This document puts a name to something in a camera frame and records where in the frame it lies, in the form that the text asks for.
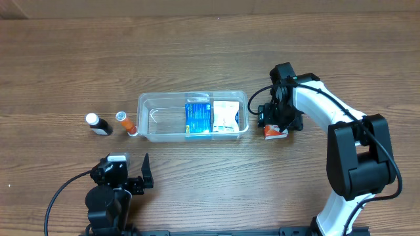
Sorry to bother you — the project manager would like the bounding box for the red medicine box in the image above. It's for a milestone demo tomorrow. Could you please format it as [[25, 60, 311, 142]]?
[[264, 125, 289, 140]]

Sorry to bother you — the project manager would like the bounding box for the orange pill bottle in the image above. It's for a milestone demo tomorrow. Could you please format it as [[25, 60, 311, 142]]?
[[115, 111, 138, 137]]

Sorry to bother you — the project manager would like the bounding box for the dark bottle white cap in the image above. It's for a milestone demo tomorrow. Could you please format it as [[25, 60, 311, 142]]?
[[85, 113, 113, 136]]

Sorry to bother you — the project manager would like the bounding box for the white medicine box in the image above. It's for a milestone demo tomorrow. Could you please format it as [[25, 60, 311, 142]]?
[[213, 101, 239, 133]]

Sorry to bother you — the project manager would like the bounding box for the clear plastic container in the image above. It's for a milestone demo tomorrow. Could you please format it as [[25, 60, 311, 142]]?
[[137, 90, 249, 142]]

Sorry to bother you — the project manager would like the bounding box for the blue medicine box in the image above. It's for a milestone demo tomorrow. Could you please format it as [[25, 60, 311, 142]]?
[[185, 103, 212, 134]]

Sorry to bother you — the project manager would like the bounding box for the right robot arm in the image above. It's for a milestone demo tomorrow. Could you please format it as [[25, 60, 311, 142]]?
[[255, 62, 402, 235]]

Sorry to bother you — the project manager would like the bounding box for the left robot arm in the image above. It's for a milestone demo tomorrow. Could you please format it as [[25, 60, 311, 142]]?
[[85, 153, 154, 235]]

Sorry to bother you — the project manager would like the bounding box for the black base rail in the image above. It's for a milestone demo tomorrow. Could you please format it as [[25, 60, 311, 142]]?
[[133, 227, 318, 236]]

